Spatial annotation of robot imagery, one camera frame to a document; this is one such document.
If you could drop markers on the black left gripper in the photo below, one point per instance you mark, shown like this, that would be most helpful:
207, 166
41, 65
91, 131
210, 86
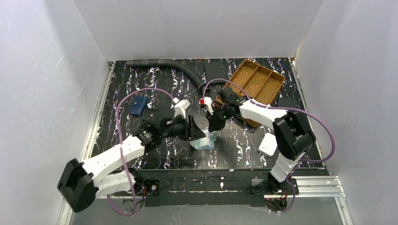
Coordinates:
189, 128

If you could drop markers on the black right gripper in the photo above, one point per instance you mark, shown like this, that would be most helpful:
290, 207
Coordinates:
214, 120

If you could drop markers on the mint green snap card holder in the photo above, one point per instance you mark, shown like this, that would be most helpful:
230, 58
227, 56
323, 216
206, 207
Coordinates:
206, 143

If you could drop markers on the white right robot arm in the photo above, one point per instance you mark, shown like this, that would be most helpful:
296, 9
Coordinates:
293, 134

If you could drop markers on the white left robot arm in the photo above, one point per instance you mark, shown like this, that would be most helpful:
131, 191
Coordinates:
83, 182

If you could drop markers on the black leather card holder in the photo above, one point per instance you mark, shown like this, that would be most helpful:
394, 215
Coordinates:
149, 114

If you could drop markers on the blue leather card holder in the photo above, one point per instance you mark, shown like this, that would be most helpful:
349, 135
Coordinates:
138, 105

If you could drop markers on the flat black square pad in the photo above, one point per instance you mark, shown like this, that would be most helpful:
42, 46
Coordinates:
213, 70

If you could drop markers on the white rectangular box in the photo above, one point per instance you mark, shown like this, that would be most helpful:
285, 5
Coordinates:
268, 145

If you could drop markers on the woven wicker divided tray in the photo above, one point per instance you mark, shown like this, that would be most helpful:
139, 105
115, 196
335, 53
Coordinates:
259, 82

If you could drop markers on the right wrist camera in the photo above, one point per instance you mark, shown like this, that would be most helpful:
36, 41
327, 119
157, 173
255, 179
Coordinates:
206, 102

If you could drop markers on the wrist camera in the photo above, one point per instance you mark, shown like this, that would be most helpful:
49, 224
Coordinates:
206, 102
180, 107

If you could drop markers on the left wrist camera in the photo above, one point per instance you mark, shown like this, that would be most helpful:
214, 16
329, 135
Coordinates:
180, 107

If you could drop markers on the aluminium frame rail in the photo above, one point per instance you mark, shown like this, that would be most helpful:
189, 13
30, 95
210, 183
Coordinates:
232, 184

